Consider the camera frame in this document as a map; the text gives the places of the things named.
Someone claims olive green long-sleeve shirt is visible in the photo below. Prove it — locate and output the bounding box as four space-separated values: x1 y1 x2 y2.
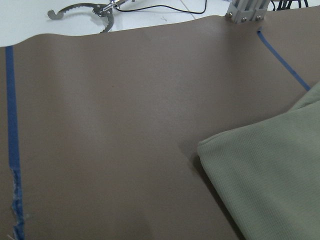
197 84 320 240

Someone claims grey aluminium frame post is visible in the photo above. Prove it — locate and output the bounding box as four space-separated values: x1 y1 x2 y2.
225 0 271 24

